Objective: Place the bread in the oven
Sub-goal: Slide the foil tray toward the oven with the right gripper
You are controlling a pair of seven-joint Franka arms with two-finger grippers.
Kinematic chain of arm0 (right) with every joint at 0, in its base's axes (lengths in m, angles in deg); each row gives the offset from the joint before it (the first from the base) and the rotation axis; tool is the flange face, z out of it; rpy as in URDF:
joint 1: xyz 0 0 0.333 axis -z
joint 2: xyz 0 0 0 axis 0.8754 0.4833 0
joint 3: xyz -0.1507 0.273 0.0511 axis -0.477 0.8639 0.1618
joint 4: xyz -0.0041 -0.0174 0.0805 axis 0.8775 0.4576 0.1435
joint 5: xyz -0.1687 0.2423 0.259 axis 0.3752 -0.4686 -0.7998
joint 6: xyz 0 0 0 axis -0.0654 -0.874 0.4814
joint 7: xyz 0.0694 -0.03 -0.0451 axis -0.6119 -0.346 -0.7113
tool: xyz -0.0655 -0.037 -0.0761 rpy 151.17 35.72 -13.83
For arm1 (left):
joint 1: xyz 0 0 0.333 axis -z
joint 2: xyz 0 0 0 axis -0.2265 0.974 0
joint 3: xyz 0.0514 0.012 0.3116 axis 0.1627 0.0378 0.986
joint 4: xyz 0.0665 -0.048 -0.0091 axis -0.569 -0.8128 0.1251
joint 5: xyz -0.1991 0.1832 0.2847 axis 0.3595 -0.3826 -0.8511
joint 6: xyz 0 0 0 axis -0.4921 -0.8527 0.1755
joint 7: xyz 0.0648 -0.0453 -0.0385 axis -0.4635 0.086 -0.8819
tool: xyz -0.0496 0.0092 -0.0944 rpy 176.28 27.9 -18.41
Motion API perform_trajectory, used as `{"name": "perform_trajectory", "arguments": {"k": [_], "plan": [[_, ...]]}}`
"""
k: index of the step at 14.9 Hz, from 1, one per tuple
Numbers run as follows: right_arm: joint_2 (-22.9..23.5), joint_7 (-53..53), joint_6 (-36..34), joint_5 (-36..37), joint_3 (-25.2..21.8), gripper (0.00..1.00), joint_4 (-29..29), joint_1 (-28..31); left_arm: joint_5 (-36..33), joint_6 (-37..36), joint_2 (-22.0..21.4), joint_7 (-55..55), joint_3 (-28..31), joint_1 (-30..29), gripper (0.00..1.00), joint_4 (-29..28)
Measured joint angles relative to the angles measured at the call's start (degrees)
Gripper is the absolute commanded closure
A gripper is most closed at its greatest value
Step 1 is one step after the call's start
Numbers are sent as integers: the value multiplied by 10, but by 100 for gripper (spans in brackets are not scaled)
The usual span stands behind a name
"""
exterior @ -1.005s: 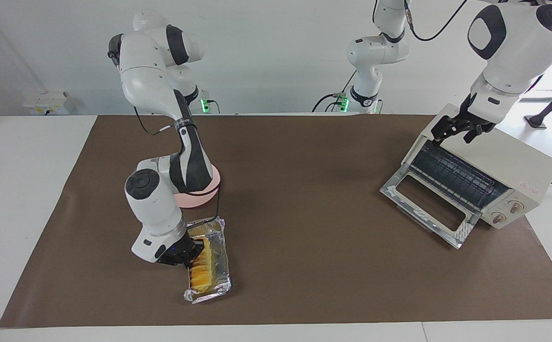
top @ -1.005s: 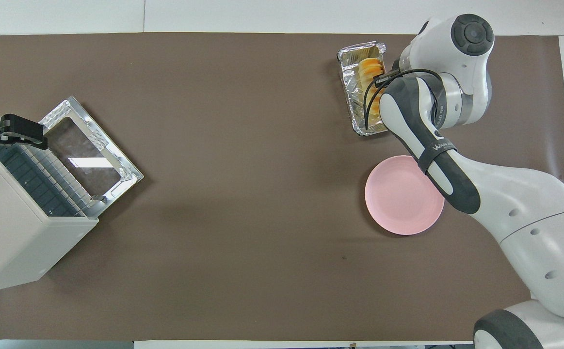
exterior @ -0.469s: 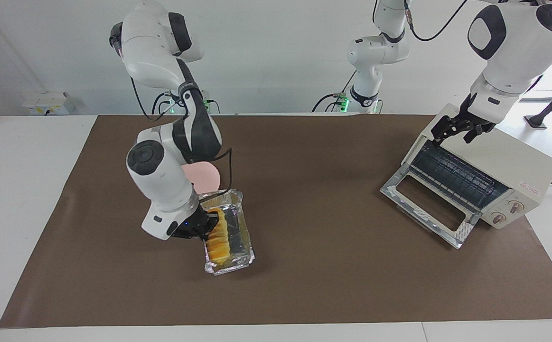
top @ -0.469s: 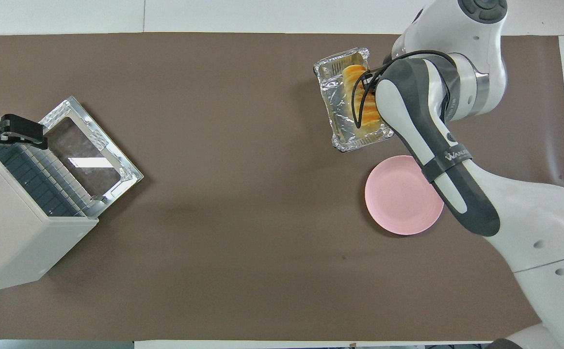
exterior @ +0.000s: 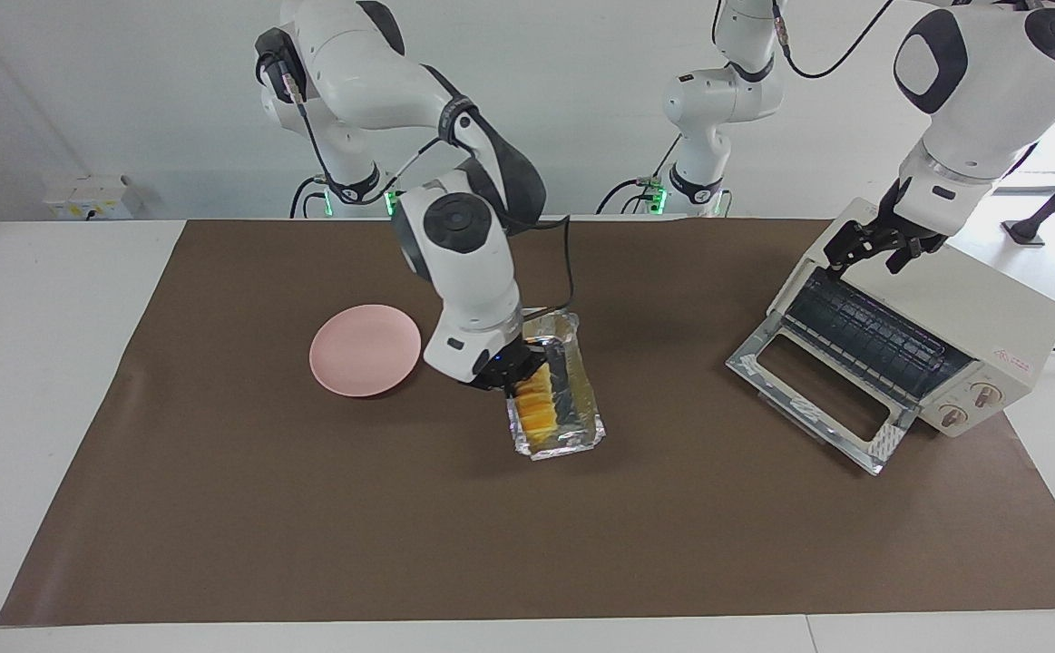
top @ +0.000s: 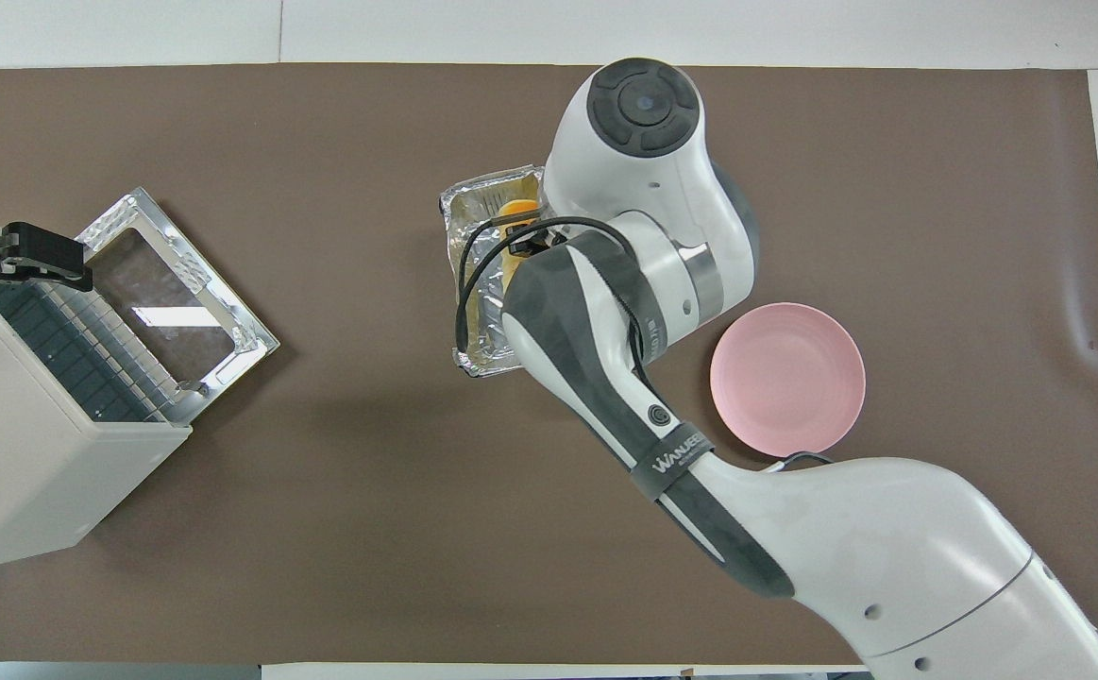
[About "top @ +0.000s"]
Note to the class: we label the white toaster oven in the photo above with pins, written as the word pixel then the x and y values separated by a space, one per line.
pixel 20 472

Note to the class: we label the pink round plate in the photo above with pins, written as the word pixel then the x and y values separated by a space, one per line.
pixel 794 378

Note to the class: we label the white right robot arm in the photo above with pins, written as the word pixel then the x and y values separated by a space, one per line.
pixel 643 161

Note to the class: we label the aluminium foil tray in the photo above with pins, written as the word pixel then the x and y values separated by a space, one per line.
pixel 482 189

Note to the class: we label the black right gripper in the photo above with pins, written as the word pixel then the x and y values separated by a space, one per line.
pixel 534 243

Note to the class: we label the glass oven door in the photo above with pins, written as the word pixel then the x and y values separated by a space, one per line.
pixel 171 302

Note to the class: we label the brown paper table mat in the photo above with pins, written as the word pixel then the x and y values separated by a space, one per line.
pixel 322 472

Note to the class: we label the metal oven rack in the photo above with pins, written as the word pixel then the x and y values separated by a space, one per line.
pixel 76 354

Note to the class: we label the orange spiral bread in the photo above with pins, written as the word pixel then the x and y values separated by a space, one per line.
pixel 517 208

